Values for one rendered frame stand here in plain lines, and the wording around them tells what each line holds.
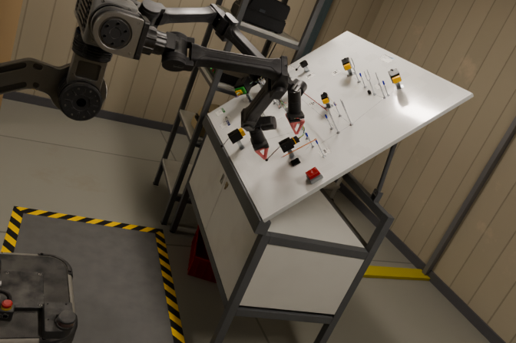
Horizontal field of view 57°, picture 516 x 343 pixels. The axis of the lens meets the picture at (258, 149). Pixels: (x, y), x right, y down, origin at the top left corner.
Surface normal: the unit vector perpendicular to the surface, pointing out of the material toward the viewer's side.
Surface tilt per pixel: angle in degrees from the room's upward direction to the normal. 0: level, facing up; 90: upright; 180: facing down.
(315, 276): 90
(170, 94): 90
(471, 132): 90
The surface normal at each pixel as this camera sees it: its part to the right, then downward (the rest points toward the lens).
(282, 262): 0.28, 0.43
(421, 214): -0.85, -0.17
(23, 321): 0.36, -0.87
